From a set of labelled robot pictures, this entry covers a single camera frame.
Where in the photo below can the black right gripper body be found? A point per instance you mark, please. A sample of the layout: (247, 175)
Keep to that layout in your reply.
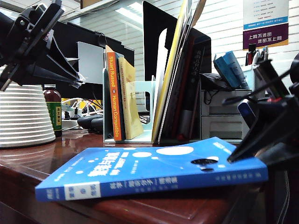
(293, 88)

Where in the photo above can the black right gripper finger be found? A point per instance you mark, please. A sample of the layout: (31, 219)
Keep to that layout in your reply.
(275, 128)
(252, 100)

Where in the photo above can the dark book Chinese title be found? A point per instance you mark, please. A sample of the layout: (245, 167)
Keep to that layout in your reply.
(197, 67)

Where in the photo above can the stack of leaning documents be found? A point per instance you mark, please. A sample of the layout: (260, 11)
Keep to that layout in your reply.
(177, 93)

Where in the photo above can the white organizer drawer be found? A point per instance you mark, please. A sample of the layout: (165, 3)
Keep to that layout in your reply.
(222, 128)
(215, 109)

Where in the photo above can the white power strip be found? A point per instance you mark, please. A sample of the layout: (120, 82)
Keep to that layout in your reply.
(70, 123)

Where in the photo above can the black red marker pen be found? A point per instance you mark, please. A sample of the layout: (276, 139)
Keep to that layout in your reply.
(250, 53)

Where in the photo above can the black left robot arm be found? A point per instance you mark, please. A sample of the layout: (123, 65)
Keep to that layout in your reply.
(3, 35)

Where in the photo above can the white window blinds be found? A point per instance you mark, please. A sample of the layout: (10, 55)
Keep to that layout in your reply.
(224, 35)

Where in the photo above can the pale grey flat panel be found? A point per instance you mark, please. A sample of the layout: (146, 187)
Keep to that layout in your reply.
(93, 63)

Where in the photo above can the brown bottle green label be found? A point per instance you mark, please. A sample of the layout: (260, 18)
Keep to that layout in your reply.
(52, 98)

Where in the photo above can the white ribbed conical kettle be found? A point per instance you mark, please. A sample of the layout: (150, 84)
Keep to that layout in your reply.
(23, 116)

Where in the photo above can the yellow paperback book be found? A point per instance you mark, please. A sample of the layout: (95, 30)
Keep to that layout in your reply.
(130, 112)

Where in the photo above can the purple and white poster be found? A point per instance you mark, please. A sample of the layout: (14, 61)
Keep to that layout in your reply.
(265, 35)

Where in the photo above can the orange Human Compatible book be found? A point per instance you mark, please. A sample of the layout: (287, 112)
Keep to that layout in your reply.
(114, 105)

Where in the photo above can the black cloth pouch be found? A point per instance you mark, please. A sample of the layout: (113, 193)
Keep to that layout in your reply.
(212, 80)

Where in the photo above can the grey pen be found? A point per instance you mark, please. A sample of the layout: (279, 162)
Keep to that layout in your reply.
(264, 54)

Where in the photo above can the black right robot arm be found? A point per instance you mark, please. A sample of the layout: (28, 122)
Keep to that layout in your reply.
(285, 186)

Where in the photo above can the tan manila envelope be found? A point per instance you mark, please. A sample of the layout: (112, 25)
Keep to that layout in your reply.
(197, 11)

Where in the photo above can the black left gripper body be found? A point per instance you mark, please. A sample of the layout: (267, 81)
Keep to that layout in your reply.
(30, 37)

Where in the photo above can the white pen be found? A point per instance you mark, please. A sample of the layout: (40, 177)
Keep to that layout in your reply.
(256, 57)

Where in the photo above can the thin red book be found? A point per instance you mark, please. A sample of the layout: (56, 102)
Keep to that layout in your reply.
(185, 79)

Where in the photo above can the light blue desk bookshelf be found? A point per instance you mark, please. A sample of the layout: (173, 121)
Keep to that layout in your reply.
(137, 137)

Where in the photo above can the dark navy thin book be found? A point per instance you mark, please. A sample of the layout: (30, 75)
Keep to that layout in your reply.
(121, 93)

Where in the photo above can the blue paperback book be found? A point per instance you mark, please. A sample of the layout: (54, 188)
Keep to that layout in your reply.
(140, 168)

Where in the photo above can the brown cardboard box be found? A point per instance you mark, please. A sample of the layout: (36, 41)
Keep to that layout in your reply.
(93, 3)

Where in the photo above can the small light blue book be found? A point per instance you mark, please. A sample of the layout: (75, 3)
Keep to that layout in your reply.
(227, 68)

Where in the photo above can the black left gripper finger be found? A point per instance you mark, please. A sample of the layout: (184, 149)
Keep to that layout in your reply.
(63, 60)
(51, 70)

